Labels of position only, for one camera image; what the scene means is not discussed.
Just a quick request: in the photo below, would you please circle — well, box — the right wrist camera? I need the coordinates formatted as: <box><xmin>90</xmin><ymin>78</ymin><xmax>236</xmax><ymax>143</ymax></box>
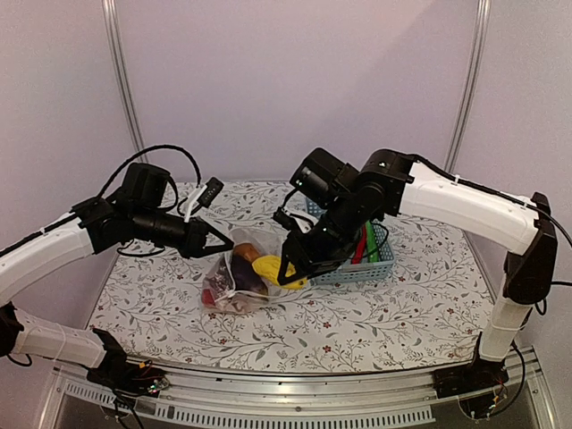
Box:
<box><xmin>273</xmin><ymin>207</ymin><xmax>317</xmax><ymax>233</ymax></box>

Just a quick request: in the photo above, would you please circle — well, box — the aluminium frame post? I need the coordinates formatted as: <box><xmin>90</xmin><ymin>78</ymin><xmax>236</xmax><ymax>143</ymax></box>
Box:
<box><xmin>443</xmin><ymin>0</ymin><xmax>492</xmax><ymax>173</ymax></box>
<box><xmin>101</xmin><ymin>0</ymin><xmax>145</xmax><ymax>153</ymax></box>

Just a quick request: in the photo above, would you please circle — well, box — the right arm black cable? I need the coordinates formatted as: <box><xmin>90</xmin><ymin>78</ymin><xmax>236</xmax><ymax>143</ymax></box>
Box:
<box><xmin>535</xmin><ymin>209</ymin><xmax>572</xmax><ymax>314</ymax></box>

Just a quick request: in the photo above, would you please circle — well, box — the yellow corn cob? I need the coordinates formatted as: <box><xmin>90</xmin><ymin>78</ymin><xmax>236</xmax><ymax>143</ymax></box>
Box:
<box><xmin>252</xmin><ymin>255</ymin><xmax>307</xmax><ymax>290</ymax></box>

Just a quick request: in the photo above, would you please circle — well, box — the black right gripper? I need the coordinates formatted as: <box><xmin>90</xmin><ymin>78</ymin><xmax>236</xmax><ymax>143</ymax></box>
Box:
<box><xmin>278</xmin><ymin>191</ymin><xmax>366</xmax><ymax>285</ymax></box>

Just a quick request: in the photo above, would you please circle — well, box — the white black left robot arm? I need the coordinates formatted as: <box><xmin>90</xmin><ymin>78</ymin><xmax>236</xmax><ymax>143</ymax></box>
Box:
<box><xmin>1</xmin><ymin>163</ymin><xmax>233</xmax><ymax>388</ymax></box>

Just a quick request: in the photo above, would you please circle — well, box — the brown potato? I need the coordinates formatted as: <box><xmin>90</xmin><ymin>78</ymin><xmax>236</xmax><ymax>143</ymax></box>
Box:
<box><xmin>233</xmin><ymin>242</ymin><xmax>261</xmax><ymax>263</ymax></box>

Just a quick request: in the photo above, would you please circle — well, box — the red chili pepper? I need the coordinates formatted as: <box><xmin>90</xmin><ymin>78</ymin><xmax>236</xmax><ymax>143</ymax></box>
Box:
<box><xmin>351</xmin><ymin>226</ymin><xmax>367</xmax><ymax>265</ymax></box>

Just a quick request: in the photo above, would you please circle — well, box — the aluminium front rail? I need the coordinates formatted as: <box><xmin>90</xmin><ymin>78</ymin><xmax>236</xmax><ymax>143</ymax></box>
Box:
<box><xmin>39</xmin><ymin>347</ymin><xmax>560</xmax><ymax>428</ymax></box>

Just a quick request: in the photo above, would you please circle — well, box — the left aluminium frame post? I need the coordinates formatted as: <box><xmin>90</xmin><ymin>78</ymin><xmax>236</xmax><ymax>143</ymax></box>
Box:
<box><xmin>101</xmin><ymin>0</ymin><xmax>145</xmax><ymax>153</ymax></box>

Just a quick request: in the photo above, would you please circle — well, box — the clear zip top bag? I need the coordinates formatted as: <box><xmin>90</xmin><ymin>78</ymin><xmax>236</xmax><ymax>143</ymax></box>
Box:
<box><xmin>201</xmin><ymin>228</ymin><xmax>283</xmax><ymax>315</ymax></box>

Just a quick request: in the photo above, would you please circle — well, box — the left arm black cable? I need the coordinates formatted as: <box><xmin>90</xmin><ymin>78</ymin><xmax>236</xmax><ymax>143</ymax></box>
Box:
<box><xmin>96</xmin><ymin>143</ymin><xmax>202</xmax><ymax>202</ymax></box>

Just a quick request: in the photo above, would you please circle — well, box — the floral patterned tablecloth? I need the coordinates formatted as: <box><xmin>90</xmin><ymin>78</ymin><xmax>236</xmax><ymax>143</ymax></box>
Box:
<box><xmin>82</xmin><ymin>180</ymin><xmax>505</xmax><ymax>374</ymax></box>

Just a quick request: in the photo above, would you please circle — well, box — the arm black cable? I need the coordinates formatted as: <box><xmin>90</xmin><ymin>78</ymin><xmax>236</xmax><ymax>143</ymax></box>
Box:
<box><xmin>535</xmin><ymin>209</ymin><xmax>572</xmax><ymax>314</ymax></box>
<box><xmin>96</xmin><ymin>143</ymin><xmax>202</xmax><ymax>202</ymax></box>

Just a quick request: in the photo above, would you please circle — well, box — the red cherry tomato cluster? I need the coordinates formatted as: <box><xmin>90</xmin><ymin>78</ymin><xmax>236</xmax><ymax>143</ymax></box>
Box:
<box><xmin>200</xmin><ymin>267</ymin><xmax>260</xmax><ymax>312</ymax></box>

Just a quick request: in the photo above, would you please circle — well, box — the purple eggplant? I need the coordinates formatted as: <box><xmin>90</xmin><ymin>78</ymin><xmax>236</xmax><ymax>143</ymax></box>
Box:
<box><xmin>231</xmin><ymin>256</ymin><xmax>268</xmax><ymax>298</ymax></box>

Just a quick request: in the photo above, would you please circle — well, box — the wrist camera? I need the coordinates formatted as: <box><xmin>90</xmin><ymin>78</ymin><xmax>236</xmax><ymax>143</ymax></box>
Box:
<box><xmin>273</xmin><ymin>207</ymin><xmax>317</xmax><ymax>233</ymax></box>
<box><xmin>183</xmin><ymin>177</ymin><xmax>223</xmax><ymax>222</ymax></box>

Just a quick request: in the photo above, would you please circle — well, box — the light blue plastic basket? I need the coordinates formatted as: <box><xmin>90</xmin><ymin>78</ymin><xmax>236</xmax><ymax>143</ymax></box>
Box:
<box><xmin>309</xmin><ymin>222</ymin><xmax>395</xmax><ymax>285</ymax></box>

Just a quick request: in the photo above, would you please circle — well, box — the right aluminium frame post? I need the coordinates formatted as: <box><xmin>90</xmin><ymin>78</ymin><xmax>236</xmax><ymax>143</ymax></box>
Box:
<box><xmin>443</xmin><ymin>0</ymin><xmax>492</xmax><ymax>173</ymax></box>

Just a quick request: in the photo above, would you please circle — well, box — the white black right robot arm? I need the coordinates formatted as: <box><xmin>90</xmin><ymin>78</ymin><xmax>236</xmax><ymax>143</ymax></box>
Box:
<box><xmin>277</xmin><ymin>147</ymin><xmax>558</xmax><ymax>390</ymax></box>

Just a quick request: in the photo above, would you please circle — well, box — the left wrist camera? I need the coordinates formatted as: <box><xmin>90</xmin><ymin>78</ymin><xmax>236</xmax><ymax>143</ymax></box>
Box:
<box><xmin>183</xmin><ymin>177</ymin><xmax>223</xmax><ymax>222</ymax></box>

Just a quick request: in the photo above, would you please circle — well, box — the light green pepper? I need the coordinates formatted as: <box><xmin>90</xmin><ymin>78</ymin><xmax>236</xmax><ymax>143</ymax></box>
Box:
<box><xmin>366</xmin><ymin>223</ymin><xmax>379</xmax><ymax>263</ymax></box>

